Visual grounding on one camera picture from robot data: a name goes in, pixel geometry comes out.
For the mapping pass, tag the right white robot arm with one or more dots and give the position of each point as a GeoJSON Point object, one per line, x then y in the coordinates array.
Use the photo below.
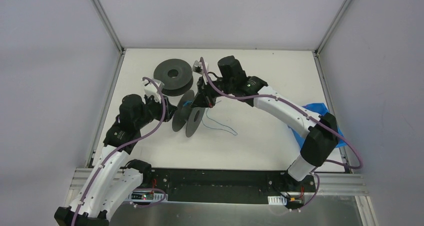
{"type": "Point", "coordinates": [318, 131]}

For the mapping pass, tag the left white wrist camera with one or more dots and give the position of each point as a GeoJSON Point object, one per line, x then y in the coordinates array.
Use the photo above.
{"type": "Point", "coordinates": [151, 90]}

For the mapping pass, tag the black cable spool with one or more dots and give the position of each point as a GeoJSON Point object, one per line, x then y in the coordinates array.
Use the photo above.
{"type": "Point", "coordinates": [186, 116]}

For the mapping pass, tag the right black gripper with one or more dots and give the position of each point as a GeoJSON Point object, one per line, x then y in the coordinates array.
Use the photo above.
{"type": "Point", "coordinates": [203, 94]}

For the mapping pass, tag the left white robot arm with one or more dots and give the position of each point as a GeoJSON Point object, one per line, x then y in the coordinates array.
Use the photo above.
{"type": "Point", "coordinates": [114, 177]}

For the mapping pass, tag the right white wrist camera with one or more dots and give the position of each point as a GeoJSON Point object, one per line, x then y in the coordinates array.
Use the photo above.
{"type": "Point", "coordinates": [199, 68]}

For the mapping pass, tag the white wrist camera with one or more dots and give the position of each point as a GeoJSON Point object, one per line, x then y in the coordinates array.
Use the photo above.
{"type": "Point", "coordinates": [151, 90]}
{"type": "Point", "coordinates": [199, 68]}

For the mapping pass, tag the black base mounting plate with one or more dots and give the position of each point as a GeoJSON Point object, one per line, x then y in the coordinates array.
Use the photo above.
{"type": "Point", "coordinates": [221, 186]}

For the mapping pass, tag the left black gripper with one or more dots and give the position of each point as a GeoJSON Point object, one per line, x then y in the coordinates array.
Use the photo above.
{"type": "Point", "coordinates": [164, 108]}

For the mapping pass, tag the black spool lying flat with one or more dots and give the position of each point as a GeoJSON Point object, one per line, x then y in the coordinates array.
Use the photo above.
{"type": "Point", "coordinates": [176, 75]}

